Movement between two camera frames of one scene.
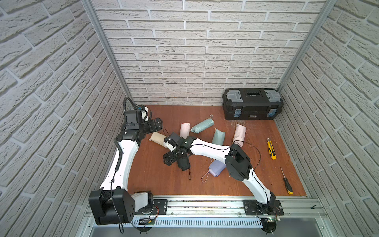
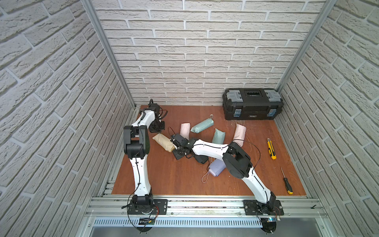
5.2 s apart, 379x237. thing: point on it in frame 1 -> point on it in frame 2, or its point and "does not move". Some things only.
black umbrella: x=184 y=164 -> x=201 y=159
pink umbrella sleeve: x=184 y=130 does not move
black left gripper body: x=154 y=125 does not move
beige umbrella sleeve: x=158 y=138 does not move
